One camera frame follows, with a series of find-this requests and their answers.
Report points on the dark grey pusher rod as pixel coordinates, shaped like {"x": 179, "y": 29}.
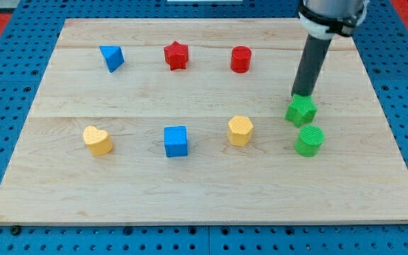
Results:
{"x": 312, "y": 59}

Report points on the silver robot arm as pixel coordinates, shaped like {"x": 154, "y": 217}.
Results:
{"x": 323, "y": 19}

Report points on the yellow hexagon block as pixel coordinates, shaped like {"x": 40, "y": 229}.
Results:
{"x": 240, "y": 130}

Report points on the green star block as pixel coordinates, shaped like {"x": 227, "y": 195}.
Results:
{"x": 301, "y": 110}

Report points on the red cylinder block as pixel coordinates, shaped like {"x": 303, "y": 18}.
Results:
{"x": 240, "y": 59}

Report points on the green cylinder block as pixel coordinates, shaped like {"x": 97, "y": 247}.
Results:
{"x": 309, "y": 140}

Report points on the red star block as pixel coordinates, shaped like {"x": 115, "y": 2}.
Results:
{"x": 176, "y": 55}

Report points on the blue cube block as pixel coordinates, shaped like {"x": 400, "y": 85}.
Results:
{"x": 175, "y": 141}

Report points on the wooden board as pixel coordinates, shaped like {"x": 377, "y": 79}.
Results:
{"x": 357, "y": 177}

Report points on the blue triangle block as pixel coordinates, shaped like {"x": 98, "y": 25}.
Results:
{"x": 113, "y": 56}

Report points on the yellow heart block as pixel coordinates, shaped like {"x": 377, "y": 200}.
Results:
{"x": 97, "y": 141}

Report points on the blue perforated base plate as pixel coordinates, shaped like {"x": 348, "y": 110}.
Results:
{"x": 27, "y": 40}

